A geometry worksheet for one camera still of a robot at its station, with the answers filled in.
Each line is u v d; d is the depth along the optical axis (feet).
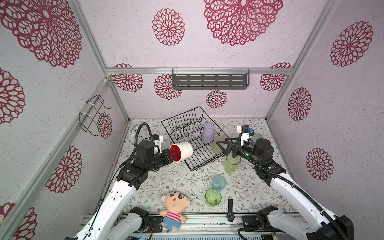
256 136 3.63
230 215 2.50
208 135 3.21
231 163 2.67
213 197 2.67
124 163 1.82
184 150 2.13
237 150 2.09
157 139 2.15
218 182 2.80
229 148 2.05
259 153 1.87
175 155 2.26
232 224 2.49
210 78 3.18
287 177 1.70
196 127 3.54
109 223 1.40
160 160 2.01
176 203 2.37
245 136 2.09
